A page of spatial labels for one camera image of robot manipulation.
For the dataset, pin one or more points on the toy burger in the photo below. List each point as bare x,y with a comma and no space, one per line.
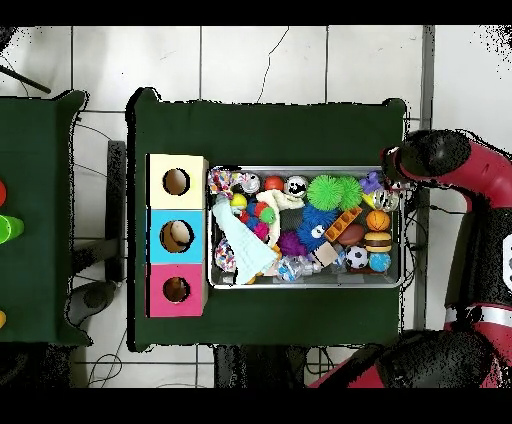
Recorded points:
378,241

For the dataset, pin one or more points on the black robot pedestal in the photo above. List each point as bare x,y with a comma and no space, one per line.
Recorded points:
256,368

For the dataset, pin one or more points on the orange plastic toy piece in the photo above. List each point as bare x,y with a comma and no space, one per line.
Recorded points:
344,222

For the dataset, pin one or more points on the black rod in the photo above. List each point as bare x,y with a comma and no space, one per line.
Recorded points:
24,79

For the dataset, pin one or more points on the colourful polka-dot cloth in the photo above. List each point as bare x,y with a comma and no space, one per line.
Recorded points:
224,178

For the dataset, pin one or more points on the black floor stand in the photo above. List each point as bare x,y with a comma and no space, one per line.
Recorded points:
116,200

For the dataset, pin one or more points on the small orange basketball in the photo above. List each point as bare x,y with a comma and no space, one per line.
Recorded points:
378,220

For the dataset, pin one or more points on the mint green cloth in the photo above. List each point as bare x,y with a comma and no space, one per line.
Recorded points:
244,244

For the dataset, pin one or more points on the green cloth table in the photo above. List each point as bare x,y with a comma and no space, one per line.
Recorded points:
40,240
264,136

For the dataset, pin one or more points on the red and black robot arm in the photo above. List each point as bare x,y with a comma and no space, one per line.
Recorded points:
480,172

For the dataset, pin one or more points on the green spiky googly-eyed toy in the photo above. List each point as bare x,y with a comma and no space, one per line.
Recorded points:
351,192

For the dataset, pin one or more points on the wooden box with three holes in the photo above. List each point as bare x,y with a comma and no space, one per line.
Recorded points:
196,220

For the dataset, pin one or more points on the large green spiky ball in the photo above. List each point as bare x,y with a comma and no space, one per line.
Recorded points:
324,192

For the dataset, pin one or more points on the blue furry googly-eyed toy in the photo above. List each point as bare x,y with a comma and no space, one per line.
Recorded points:
316,228

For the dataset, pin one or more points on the small soccer ball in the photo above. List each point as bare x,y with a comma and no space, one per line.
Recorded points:
357,256

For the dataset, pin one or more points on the green cup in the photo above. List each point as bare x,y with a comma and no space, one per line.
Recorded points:
8,228

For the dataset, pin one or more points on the red-orange ball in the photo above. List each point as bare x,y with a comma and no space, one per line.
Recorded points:
274,183

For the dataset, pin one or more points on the blue building block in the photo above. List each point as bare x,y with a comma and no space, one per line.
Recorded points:
370,182

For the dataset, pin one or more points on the red round cap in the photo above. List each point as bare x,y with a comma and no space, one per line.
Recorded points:
2,192

